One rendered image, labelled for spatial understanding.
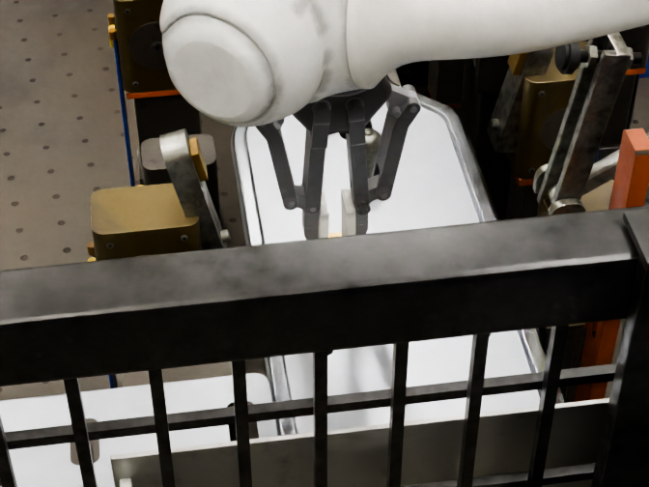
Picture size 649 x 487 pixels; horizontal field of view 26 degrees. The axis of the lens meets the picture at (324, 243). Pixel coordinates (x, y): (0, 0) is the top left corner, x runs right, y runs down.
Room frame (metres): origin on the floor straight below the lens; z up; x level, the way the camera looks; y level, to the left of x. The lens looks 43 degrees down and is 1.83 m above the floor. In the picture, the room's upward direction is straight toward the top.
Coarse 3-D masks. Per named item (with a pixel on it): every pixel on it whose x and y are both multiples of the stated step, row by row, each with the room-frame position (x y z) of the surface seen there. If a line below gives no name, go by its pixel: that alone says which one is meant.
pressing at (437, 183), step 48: (240, 144) 1.04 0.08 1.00; (288, 144) 1.04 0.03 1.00; (336, 144) 1.04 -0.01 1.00; (432, 144) 1.04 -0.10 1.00; (240, 192) 0.97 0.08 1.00; (336, 192) 0.97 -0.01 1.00; (432, 192) 0.97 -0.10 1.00; (480, 192) 0.96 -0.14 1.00; (288, 240) 0.90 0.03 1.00; (528, 336) 0.79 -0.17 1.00; (288, 384) 0.74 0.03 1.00; (336, 384) 0.74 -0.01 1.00; (384, 384) 0.74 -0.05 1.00; (432, 384) 0.74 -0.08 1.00; (288, 432) 0.69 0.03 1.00
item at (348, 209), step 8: (344, 192) 0.87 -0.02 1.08; (344, 200) 0.87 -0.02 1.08; (352, 200) 0.87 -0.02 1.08; (344, 208) 0.86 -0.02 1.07; (352, 208) 0.85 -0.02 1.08; (344, 216) 0.86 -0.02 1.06; (352, 216) 0.85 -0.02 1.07; (344, 224) 0.86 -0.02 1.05; (352, 224) 0.85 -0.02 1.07; (344, 232) 0.87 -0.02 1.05; (352, 232) 0.85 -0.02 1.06
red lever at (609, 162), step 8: (648, 136) 0.90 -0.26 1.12; (616, 152) 0.90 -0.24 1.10; (600, 160) 0.90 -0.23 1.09; (608, 160) 0.90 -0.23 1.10; (616, 160) 0.89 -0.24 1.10; (592, 168) 0.90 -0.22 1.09; (600, 168) 0.89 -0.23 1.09; (608, 168) 0.89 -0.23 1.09; (592, 176) 0.89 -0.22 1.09; (600, 176) 0.89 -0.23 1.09; (608, 176) 0.89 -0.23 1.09; (592, 184) 0.89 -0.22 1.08; (600, 184) 0.89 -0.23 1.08; (552, 192) 0.89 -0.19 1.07; (584, 192) 0.89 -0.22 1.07
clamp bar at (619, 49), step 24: (576, 48) 0.88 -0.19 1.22; (600, 48) 0.90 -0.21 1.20; (624, 48) 0.89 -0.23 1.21; (600, 72) 0.88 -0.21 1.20; (624, 72) 0.88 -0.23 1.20; (576, 96) 0.90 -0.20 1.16; (600, 96) 0.88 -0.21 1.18; (576, 120) 0.90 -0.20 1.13; (600, 120) 0.88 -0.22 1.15; (576, 144) 0.87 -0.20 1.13; (600, 144) 0.88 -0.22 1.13; (552, 168) 0.90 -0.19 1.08; (576, 168) 0.87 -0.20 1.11; (576, 192) 0.88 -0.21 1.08
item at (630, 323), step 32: (640, 224) 0.31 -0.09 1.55; (640, 256) 0.30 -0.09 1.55; (640, 288) 0.29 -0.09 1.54; (640, 320) 0.29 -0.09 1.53; (640, 352) 0.29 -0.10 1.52; (640, 384) 0.29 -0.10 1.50; (608, 416) 0.30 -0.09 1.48; (640, 416) 0.29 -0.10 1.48; (608, 448) 0.29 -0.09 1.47; (640, 448) 0.29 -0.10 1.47; (608, 480) 0.29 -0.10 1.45; (640, 480) 0.29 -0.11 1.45
